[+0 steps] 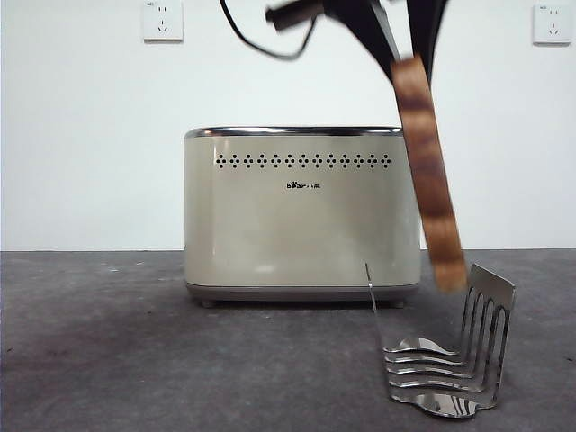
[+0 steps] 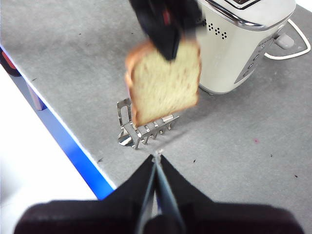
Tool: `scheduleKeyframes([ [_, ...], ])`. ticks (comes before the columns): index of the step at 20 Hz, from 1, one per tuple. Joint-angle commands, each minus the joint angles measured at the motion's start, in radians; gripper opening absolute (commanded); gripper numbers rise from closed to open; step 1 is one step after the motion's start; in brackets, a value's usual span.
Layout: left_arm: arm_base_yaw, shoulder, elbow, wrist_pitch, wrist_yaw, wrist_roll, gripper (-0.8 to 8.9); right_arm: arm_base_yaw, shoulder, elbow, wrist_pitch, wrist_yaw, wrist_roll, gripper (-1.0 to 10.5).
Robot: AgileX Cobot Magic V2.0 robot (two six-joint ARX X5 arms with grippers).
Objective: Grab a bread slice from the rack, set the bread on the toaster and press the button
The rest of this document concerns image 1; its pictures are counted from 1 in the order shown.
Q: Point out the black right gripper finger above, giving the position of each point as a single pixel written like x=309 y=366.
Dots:
x=427 y=27
x=360 y=22

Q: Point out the brown toasted bread slice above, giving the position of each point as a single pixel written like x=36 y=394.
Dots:
x=427 y=180

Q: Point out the cream two-slot toaster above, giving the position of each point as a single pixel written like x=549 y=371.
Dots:
x=292 y=225

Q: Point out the shiny steel toast rack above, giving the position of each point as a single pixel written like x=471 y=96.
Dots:
x=492 y=285

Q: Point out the white wall socket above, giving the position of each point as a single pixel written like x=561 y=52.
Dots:
x=551 y=24
x=163 y=22

